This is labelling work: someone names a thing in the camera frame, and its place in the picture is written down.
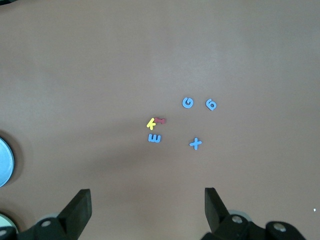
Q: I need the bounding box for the blue plate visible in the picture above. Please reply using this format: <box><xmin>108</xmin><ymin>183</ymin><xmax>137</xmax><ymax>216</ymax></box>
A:
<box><xmin>0</xmin><ymin>136</ymin><xmax>15</xmax><ymax>188</ymax></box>

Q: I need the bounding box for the blue foam number nine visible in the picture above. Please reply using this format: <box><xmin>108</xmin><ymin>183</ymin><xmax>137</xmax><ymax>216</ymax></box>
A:
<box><xmin>205</xmin><ymin>98</ymin><xmax>218</xmax><ymax>112</ymax></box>

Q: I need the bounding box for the blue foam letter G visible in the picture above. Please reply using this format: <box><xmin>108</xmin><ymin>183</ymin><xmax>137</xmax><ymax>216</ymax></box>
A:
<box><xmin>181</xmin><ymin>96</ymin><xmax>195</xmax><ymax>110</ymax></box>

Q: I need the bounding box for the brown table cover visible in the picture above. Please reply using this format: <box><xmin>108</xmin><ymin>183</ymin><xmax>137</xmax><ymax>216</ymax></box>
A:
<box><xmin>0</xmin><ymin>0</ymin><xmax>320</xmax><ymax>240</ymax></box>

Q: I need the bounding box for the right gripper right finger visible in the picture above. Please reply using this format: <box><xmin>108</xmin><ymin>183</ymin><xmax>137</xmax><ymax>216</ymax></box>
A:
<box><xmin>203</xmin><ymin>187</ymin><xmax>268</xmax><ymax>240</ymax></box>

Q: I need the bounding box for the light green plate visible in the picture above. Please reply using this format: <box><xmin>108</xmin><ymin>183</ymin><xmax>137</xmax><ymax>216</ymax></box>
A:
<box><xmin>0</xmin><ymin>211</ymin><xmax>19</xmax><ymax>233</ymax></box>

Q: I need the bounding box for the blue foam letter X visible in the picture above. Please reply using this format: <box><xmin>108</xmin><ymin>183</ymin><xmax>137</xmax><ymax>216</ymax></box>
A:
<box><xmin>189</xmin><ymin>137</ymin><xmax>203</xmax><ymax>151</ymax></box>

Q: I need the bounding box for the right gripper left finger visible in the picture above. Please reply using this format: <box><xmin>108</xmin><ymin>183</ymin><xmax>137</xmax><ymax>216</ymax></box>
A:
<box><xmin>18</xmin><ymin>188</ymin><xmax>91</xmax><ymax>240</ymax></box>

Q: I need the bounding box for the blue foam letter E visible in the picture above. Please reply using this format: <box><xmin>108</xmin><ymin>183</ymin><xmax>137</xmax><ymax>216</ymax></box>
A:
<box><xmin>147</xmin><ymin>133</ymin><xmax>163</xmax><ymax>144</ymax></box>

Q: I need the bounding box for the yellow foam letter K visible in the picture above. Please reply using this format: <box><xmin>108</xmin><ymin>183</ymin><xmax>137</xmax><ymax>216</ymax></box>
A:
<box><xmin>145</xmin><ymin>117</ymin><xmax>157</xmax><ymax>131</ymax></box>

